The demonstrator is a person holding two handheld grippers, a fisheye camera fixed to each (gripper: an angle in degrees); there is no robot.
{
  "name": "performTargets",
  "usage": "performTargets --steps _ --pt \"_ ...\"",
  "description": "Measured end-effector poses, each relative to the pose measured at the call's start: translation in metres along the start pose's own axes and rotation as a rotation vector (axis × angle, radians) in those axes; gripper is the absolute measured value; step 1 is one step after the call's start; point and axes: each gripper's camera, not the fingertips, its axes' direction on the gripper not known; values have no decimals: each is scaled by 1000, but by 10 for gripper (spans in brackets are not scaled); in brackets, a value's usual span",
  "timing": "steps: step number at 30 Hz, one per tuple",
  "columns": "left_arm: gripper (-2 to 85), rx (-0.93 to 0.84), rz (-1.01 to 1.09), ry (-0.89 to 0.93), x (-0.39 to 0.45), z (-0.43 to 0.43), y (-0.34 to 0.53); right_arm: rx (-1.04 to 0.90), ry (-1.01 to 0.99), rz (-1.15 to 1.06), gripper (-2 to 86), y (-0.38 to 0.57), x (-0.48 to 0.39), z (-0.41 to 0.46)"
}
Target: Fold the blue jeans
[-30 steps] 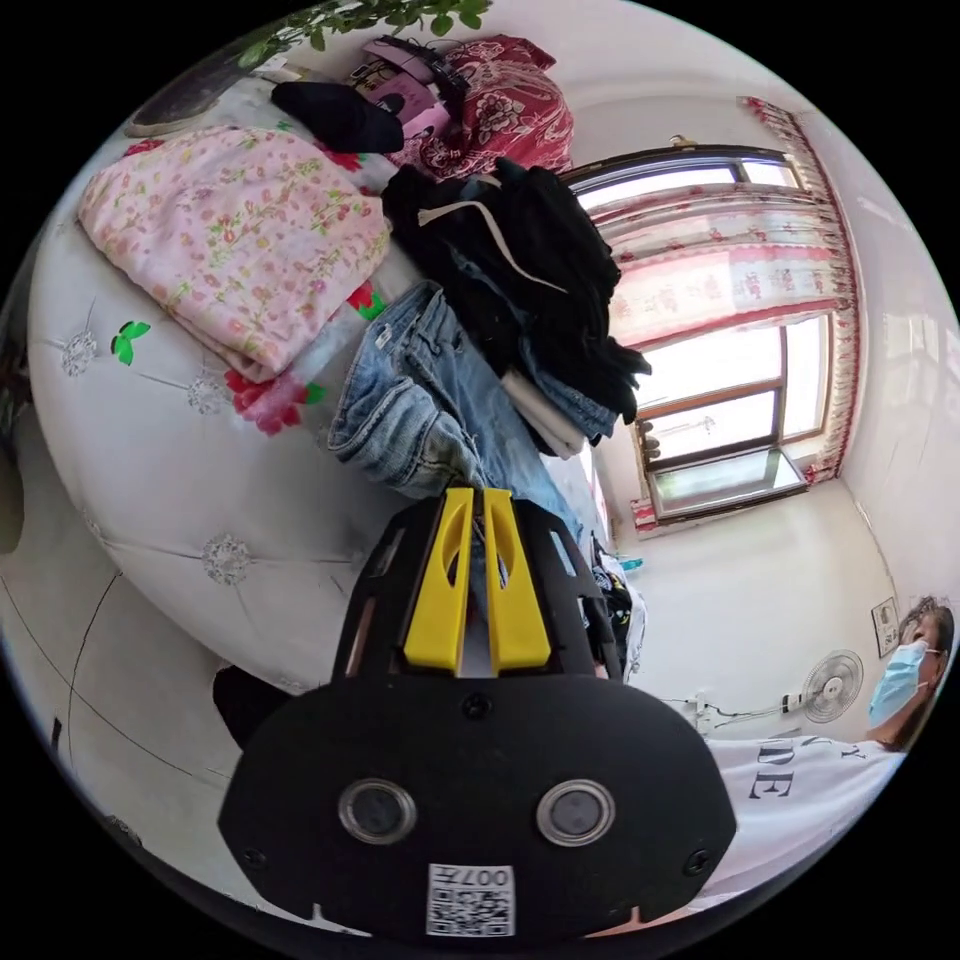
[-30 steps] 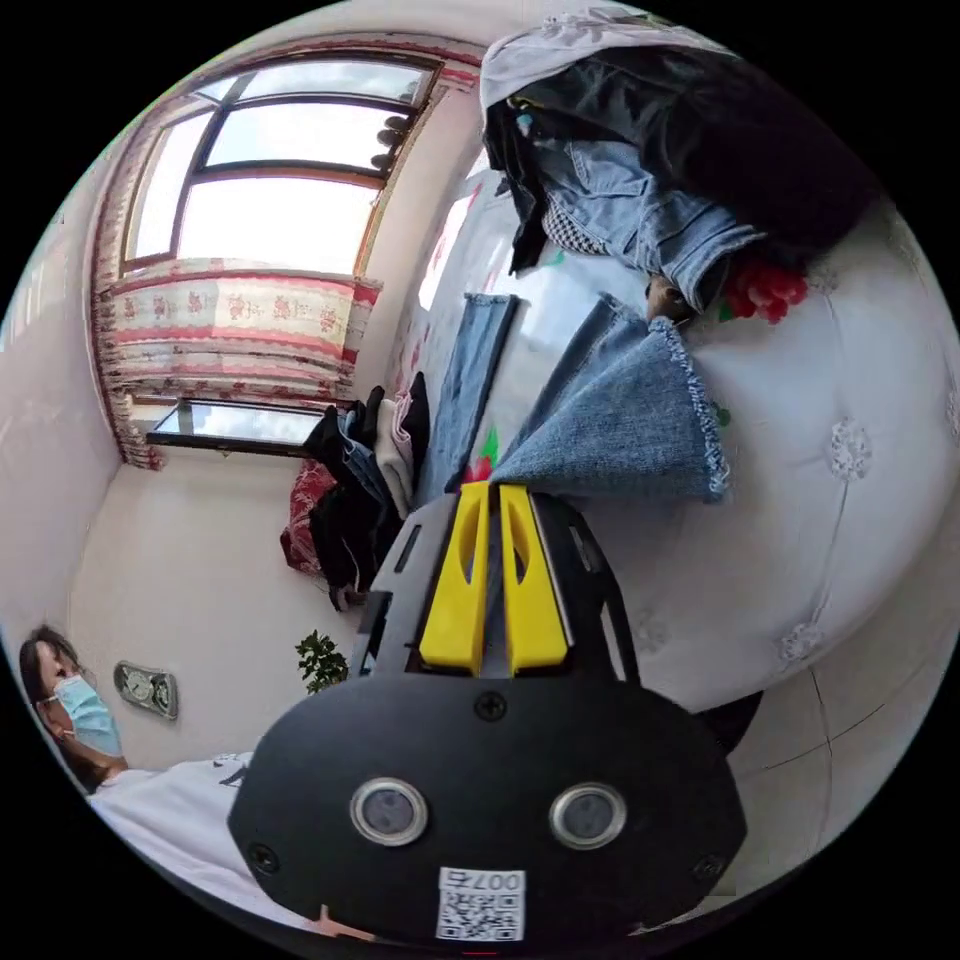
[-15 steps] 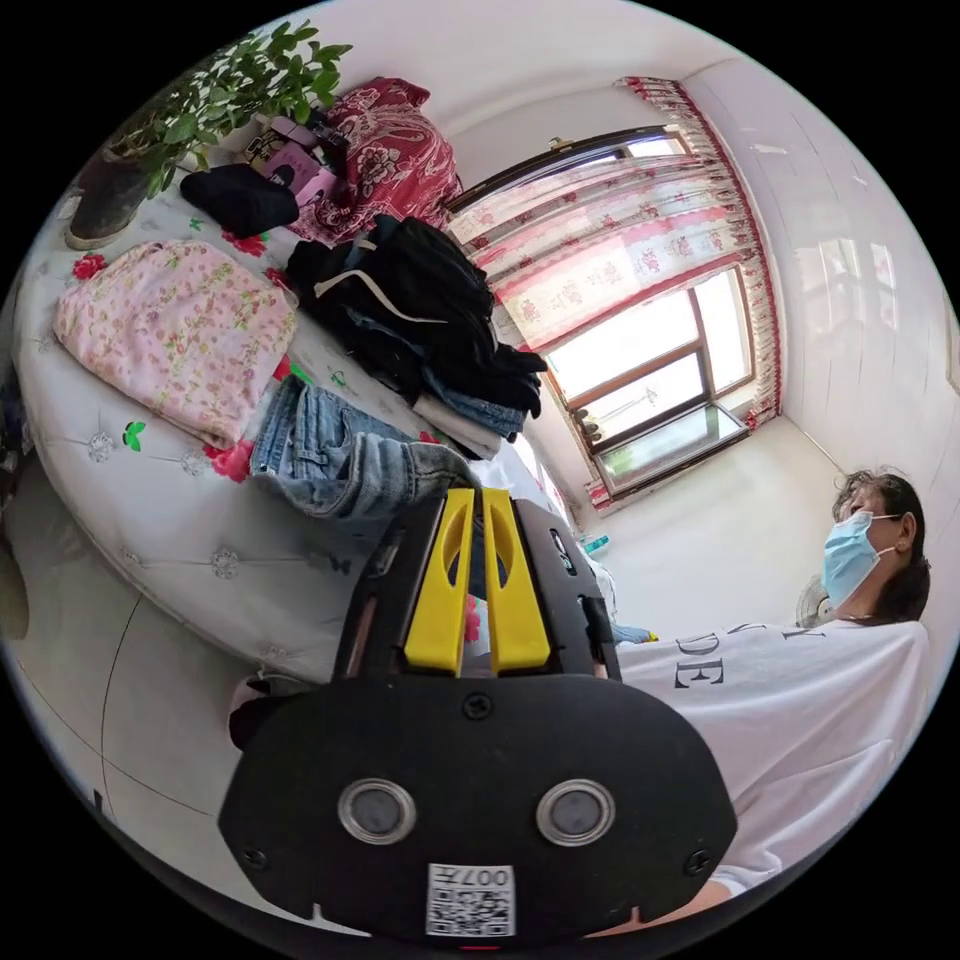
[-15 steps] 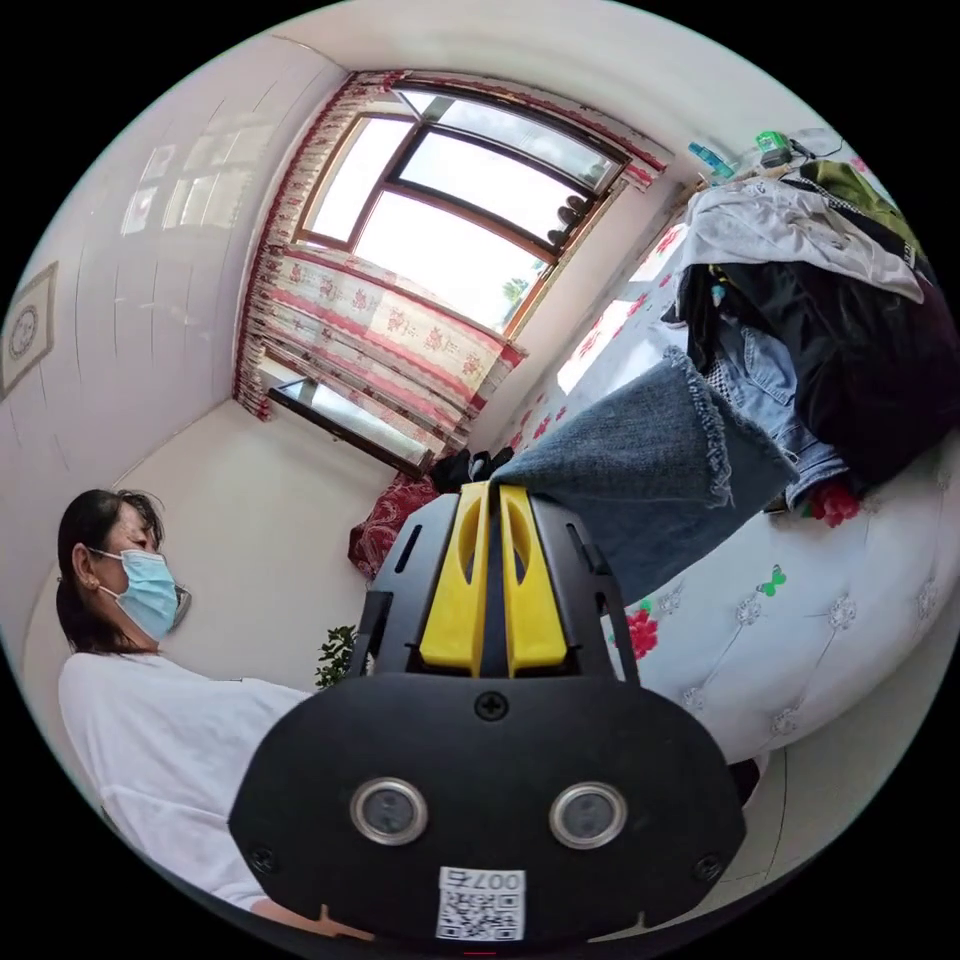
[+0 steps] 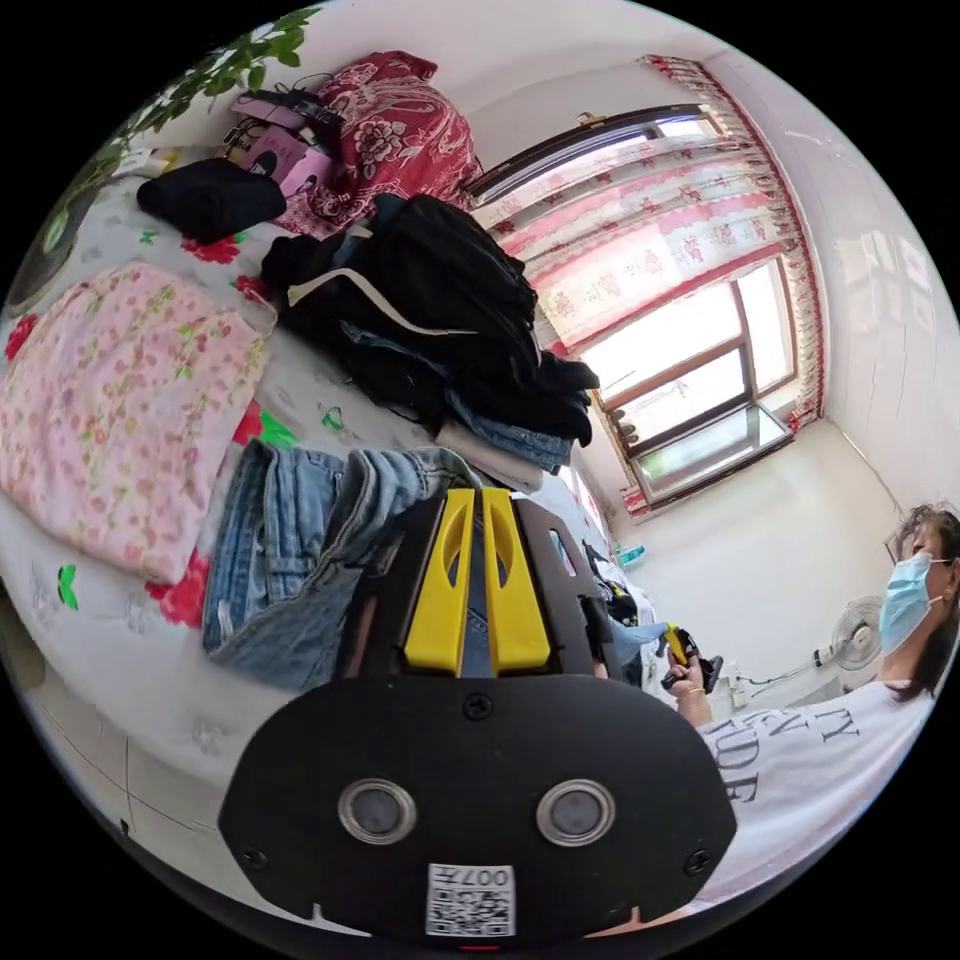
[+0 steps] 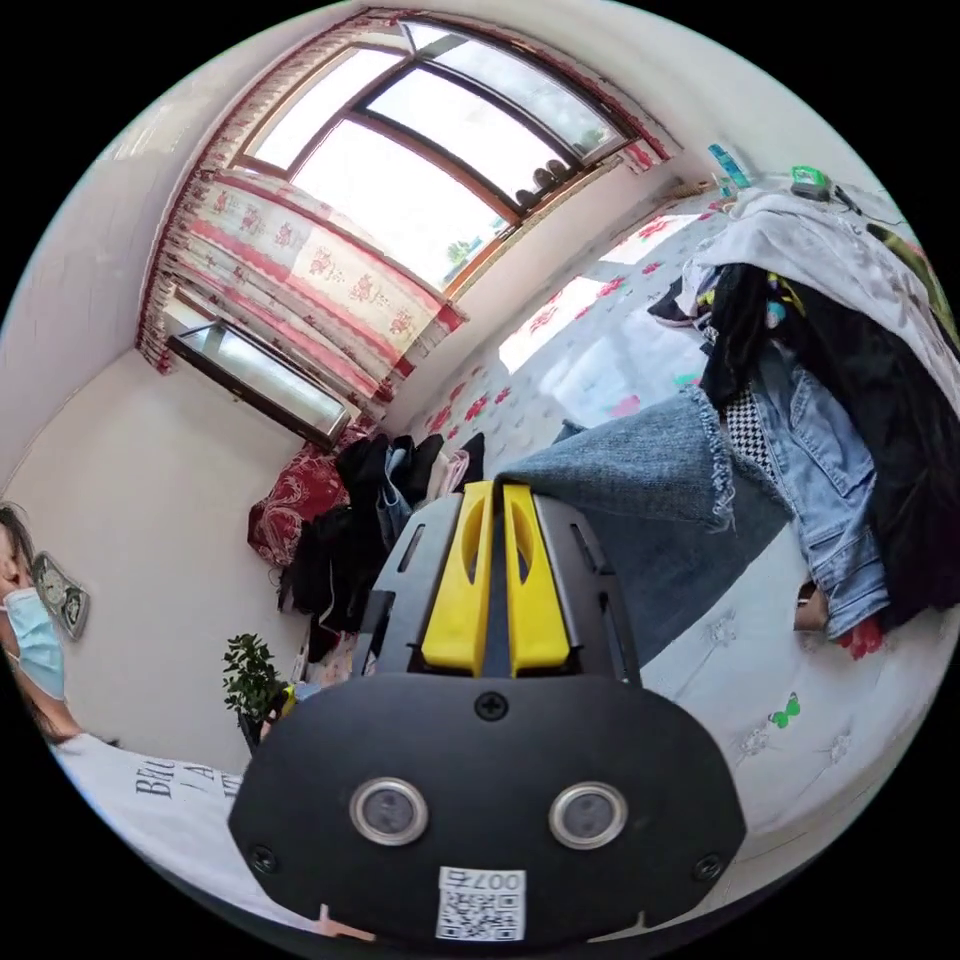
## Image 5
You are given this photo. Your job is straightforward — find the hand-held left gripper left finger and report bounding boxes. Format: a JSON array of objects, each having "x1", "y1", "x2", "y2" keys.
[{"x1": 404, "y1": 488, "x2": 476, "y2": 671}]

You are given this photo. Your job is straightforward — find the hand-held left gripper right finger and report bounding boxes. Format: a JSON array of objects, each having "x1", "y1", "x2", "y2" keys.
[{"x1": 481, "y1": 487, "x2": 553, "y2": 673}]

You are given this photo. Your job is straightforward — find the blue jeans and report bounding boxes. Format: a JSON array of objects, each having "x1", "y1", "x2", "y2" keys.
[{"x1": 200, "y1": 439, "x2": 673, "y2": 693}]

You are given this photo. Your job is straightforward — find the white standing fan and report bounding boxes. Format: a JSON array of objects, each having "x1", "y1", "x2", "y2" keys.
[{"x1": 812, "y1": 595, "x2": 888, "y2": 696}]

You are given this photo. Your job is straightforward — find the person's body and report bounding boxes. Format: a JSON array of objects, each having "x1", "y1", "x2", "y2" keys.
[{"x1": 686, "y1": 503, "x2": 960, "y2": 913}]

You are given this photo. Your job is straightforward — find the window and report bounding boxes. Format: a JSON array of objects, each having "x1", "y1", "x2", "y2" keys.
[{"x1": 470, "y1": 104, "x2": 798, "y2": 520}]

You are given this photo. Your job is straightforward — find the pile of clothes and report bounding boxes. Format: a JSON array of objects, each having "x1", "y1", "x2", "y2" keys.
[{"x1": 260, "y1": 193, "x2": 603, "y2": 493}]

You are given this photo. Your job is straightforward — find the bed with floral sheet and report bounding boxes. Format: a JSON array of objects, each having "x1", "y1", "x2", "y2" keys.
[{"x1": 0, "y1": 153, "x2": 646, "y2": 913}]

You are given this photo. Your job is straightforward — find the pink floral folded quilt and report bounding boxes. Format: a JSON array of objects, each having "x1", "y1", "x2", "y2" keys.
[{"x1": 0, "y1": 262, "x2": 280, "y2": 588}]

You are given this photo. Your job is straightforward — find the red and white curtain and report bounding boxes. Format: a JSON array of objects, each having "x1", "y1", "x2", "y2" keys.
[{"x1": 479, "y1": 53, "x2": 828, "y2": 436}]

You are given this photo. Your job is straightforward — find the red patterned rolled blanket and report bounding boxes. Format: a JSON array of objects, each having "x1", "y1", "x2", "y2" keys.
[{"x1": 273, "y1": 50, "x2": 485, "y2": 241}]

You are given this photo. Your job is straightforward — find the black folded garment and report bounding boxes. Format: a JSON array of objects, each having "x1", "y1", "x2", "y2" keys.
[{"x1": 136, "y1": 157, "x2": 289, "y2": 246}]

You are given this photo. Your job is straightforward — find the pink carton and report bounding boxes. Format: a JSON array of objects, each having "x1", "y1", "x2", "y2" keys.
[{"x1": 224, "y1": 93, "x2": 340, "y2": 198}]

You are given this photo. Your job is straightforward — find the green potted plant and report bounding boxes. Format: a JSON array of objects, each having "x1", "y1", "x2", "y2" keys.
[{"x1": 5, "y1": 7, "x2": 320, "y2": 316}]

